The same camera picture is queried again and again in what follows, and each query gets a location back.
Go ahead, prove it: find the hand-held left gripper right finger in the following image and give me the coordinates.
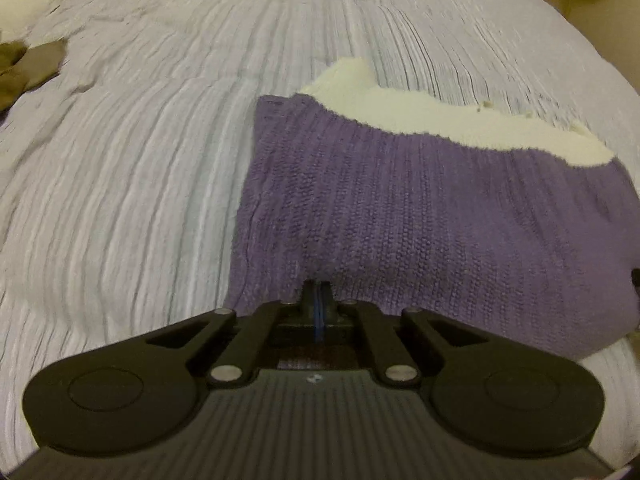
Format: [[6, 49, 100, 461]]
[[320, 280, 493, 387]]

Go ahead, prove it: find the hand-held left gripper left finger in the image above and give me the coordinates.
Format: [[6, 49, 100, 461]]
[[145, 280, 318, 388]]

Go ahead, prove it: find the purple and cream knit sweater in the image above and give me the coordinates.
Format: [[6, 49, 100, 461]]
[[222, 57, 640, 361]]

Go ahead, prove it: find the grey striped bed cover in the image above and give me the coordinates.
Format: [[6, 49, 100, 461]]
[[0, 0, 640, 466]]

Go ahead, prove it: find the tan garment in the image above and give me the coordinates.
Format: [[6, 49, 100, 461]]
[[15, 40, 68, 93]]

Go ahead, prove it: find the dark brown garment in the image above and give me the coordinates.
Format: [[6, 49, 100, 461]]
[[0, 42, 31, 113]]

